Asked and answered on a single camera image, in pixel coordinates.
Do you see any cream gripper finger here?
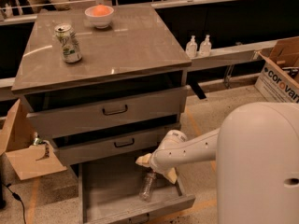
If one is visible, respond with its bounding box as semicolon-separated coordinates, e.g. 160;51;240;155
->
135;153;151;168
164;168;178;184

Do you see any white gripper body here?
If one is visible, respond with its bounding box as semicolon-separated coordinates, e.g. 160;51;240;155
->
149;130;188;175

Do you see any clear plastic water bottle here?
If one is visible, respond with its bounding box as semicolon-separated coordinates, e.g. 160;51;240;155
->
139;171;156;202

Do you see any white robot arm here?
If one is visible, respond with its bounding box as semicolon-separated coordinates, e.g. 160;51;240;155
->
136;102;299;224

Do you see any middle grey drawer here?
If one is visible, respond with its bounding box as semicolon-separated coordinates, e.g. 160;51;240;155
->
53;123;182;167

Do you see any top grey drawer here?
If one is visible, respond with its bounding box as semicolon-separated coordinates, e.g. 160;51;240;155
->
27;87;187;138

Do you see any bottom open grey drawer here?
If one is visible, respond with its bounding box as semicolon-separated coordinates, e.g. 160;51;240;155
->
78;145;196;224

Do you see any grey drawer cabinet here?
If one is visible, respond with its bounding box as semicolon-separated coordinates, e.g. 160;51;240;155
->
11;4;196;224

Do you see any left sanitizer pump bottle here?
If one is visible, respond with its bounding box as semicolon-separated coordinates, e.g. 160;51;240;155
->
185;35;197;58

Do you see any sanitizer pump bottle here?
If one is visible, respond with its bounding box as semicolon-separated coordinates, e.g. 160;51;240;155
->
199;35;212;57
185;35;197;58

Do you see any right sanitizer pump bottle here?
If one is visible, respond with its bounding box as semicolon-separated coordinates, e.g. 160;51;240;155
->
199;35;212;57

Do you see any white corovan cardboard box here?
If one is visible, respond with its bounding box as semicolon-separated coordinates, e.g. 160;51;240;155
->
255;36;299;103

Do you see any brown cardboard box left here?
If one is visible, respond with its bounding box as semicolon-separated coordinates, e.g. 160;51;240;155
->
0;100;66;180

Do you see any green white soda can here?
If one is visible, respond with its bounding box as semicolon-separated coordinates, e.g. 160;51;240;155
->
54;23;82;63

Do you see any white bowl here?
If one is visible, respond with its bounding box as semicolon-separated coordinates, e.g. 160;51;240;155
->
85;6;114;28

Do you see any orange fruit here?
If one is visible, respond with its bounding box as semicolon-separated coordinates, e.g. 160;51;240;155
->
93;5;110;16

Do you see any black cable on floor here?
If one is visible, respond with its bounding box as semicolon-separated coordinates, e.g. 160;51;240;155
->
2;182;28;224

